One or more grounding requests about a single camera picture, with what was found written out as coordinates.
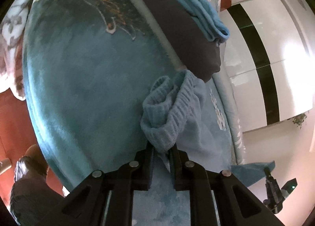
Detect white grey floral bedsheet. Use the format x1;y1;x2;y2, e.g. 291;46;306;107
1;0;32;101

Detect light blue knit sweater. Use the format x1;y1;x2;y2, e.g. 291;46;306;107
140;70;233;172

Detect dark teal floral blanket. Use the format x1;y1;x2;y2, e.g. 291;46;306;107
22;0;187;190

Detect light blue floral quilt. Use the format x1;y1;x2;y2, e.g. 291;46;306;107
184;0;247;165

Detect blue fleece pants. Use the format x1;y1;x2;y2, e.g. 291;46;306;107
177;0;230;45

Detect brown shoe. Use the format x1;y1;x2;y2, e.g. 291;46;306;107
14;144;49;182

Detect white glossy wardrobe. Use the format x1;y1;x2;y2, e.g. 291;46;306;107
220;0;313;132

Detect dark navy pillow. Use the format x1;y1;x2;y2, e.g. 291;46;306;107
132;0;221;82

